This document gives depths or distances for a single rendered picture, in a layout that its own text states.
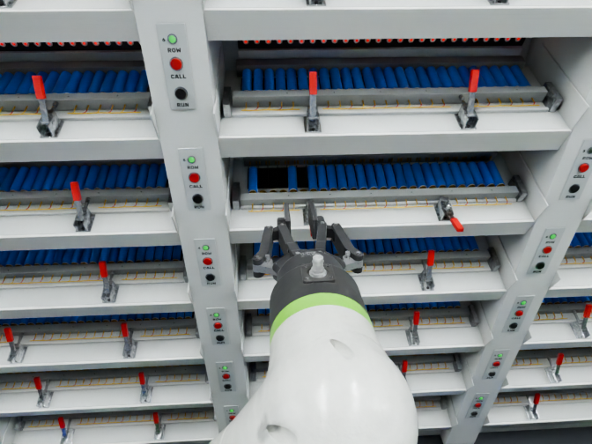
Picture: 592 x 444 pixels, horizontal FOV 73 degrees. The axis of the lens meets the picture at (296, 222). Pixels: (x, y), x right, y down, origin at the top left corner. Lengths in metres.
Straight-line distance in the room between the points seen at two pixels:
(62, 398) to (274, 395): 1.09
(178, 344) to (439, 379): 0.72
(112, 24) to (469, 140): 0.59
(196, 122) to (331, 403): 0.52
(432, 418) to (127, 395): 0.90
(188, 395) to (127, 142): 0.74
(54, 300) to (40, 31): 0.56
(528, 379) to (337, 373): 1.14
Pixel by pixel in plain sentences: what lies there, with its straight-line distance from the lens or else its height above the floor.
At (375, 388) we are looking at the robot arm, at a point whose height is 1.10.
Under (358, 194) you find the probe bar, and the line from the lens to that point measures 0.81.
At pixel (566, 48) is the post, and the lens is 0.90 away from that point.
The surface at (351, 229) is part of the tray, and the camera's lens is 0.79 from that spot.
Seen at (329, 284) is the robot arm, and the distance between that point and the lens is 0.36.
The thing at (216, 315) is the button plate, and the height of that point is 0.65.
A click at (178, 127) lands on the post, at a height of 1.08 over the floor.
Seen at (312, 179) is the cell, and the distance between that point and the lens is 0.83.
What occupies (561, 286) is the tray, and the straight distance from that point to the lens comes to 1.10.
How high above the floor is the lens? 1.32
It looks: 34 degrees down
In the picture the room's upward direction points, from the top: straight up
